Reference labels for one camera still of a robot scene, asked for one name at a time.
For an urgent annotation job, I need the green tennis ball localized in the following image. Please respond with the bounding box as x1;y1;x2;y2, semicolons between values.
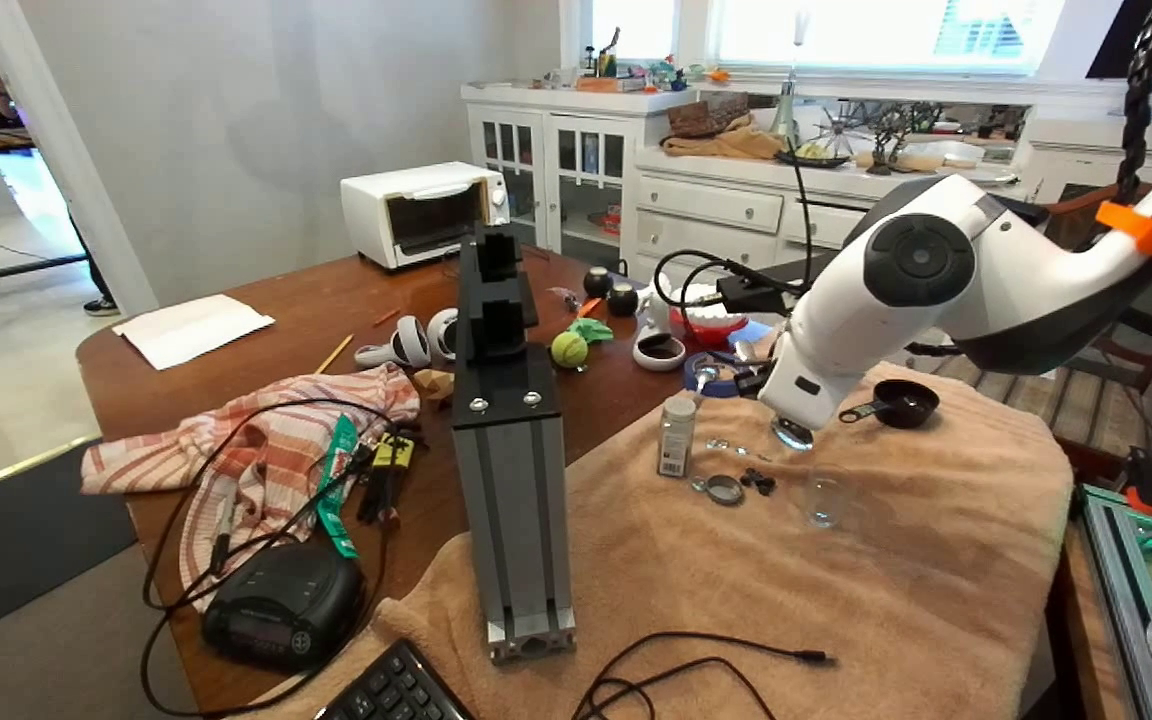
547;332;589;370

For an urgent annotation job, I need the red bowl with filters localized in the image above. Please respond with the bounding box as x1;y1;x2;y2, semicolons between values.
669;306;744;351

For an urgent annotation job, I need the white sideboard cabinet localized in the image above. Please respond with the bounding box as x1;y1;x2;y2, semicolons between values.
458;80;1152;377

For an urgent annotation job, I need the black round object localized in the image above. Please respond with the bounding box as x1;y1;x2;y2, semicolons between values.
603;279;638;317
584;268;610;298

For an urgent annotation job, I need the black keyboard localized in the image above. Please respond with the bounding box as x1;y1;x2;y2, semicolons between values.
316;638;472;720

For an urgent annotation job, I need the green robot base frame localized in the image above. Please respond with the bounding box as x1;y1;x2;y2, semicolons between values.
1083;489;1152;720

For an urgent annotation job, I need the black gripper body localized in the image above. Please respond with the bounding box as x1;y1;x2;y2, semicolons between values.
773;415;814;450

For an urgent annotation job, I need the metal jar ring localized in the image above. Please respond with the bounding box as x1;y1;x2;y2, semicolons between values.
701;470;749;511

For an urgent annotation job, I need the green handled tool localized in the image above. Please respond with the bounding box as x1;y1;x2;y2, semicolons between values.
316;415;360;559

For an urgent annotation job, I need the clear glass cup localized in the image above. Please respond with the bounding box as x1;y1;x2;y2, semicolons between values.
803;476;849;532

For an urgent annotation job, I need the black clock radio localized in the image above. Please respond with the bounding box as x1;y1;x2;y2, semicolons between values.
202;542;365;672

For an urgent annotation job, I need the striped cloth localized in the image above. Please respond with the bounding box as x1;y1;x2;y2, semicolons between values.
78;362;420;588

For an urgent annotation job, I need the black measuring cup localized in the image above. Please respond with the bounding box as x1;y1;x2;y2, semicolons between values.
835;381;940;426

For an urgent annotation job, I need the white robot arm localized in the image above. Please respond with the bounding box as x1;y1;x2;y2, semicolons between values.
759;177;1152;431

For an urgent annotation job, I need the tan towel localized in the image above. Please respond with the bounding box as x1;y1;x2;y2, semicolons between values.
257;381;1071;720

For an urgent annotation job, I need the black usb cable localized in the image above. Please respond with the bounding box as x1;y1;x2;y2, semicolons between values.
569;626;840;720

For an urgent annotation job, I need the white paper sheet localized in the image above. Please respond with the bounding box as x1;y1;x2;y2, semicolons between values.
117;295;272;370

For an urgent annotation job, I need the white toaster oven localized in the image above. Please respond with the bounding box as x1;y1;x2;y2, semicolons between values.
341;160;511;271

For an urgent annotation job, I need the wooden chair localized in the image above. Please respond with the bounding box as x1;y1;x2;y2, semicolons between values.
1016;184;1152;399

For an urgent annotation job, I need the blue tape roll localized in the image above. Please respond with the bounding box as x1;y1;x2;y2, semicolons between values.
684;351;757;394

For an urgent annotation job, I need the small white bottle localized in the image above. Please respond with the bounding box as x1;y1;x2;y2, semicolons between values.
654;393;696;478

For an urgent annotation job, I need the aluminium camera post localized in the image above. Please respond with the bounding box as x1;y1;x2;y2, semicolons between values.
451;230;575;664

